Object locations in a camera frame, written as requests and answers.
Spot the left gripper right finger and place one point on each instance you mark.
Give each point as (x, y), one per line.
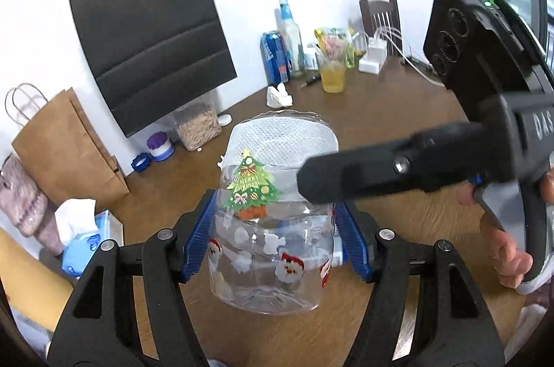
(425, 309)

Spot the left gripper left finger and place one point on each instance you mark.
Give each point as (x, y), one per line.
(99, 327)

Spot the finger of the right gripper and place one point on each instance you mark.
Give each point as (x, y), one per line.
(427, 161)

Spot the clear christmas plastic cup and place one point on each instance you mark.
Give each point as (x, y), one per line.
(269, 249)

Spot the person's right hand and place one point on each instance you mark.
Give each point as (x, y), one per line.
(510, 264)

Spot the yellow thermos jug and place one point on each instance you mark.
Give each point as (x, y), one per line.
(32, 289)

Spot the blue tissue box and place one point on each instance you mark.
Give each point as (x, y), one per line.
(82, 230)

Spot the dark wooden chair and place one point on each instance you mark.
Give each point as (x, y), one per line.
(381, 19)

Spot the white power strip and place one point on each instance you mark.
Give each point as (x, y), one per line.
(375, 56)

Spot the pink knitted vase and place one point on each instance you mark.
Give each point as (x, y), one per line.
(27, 207)

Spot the colourful snack packets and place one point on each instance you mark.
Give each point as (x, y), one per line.
(337, 44)

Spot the glass of yellow drink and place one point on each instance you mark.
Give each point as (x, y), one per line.
(333, 74)

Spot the blue jar lid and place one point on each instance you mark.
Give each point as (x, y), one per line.
(141, 162)

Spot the brown paper bag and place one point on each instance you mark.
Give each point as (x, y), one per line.
(61, 150)

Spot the purple white small jar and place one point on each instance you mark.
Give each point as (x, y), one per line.
(160, 146)

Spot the crumpled white tissue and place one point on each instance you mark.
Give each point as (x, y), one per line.
(278, 97)

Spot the clear glass bottle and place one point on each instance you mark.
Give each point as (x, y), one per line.
(293, 40)

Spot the blue soda can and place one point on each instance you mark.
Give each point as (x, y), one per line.
(274, 57)

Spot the clear container with grains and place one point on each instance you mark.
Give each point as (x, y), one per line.
(196, 125)

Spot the white small lid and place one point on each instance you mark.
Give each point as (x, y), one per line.
(224, 119)

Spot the black paper bag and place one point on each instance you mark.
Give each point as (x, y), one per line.
(150, 57)

